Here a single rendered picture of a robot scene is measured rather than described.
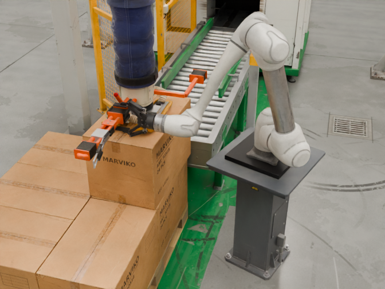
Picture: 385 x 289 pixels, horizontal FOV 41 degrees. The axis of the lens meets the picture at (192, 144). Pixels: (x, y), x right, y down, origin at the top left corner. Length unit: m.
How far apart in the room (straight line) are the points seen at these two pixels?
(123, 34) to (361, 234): 2.08
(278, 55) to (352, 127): 2.74
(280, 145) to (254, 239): 0.77
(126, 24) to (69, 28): 1.61
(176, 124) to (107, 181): 0.61
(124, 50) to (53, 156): 1.04
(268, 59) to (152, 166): 0.85
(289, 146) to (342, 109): 2.65
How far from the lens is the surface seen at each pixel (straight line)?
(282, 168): 2.79
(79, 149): 2.32
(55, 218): 2.88
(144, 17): 2.58
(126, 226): 2.75
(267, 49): 2.23
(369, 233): 3.71
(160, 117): 2.48
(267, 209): 2.95
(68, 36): 4.18
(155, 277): 3.10
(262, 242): 3.12
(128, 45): 2.61
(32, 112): 5.14
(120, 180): 2.81
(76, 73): 4.27
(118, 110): 2.61
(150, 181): 2.72
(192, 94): 4.02
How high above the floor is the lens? 2.34
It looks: 32 degrees down
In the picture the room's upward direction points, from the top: straight up
